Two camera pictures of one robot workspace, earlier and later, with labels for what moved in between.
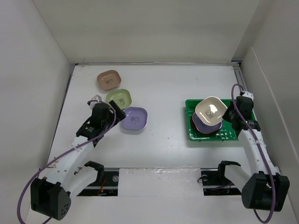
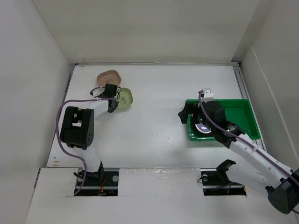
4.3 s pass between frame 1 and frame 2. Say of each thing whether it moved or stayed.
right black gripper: moved
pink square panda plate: stayed
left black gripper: moved
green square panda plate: stayed
